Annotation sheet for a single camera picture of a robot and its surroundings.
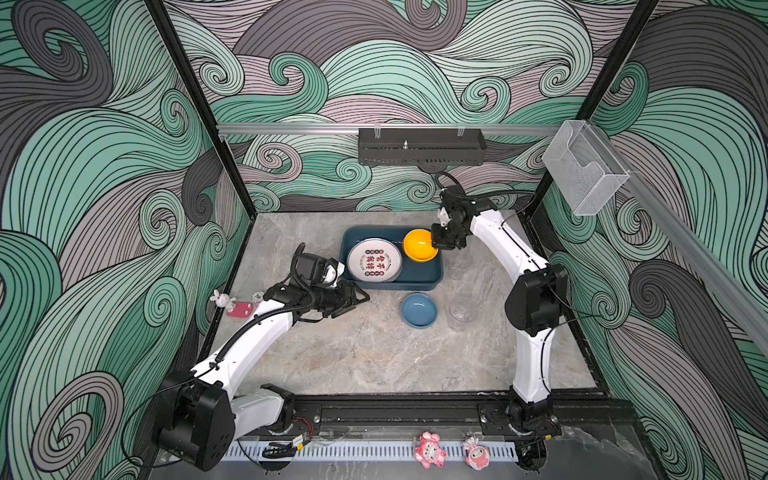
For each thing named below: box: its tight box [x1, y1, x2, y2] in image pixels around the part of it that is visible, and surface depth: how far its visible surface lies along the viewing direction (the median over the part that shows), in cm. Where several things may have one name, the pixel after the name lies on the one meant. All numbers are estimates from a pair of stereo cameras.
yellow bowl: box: [403, 228, 439, 263], surface depth 94 cm
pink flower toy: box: [415, 431, 447, 469], surface depth 68 cm
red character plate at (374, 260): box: [347, 238, 402, 283], surface depth 104 cm
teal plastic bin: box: [340, 226, 444, 290], surface depth 100 cm
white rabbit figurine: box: [210, 289, 237, 312], surface depth 89 cm
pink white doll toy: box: [462, 436, 490, 471], surface depth 67 cm
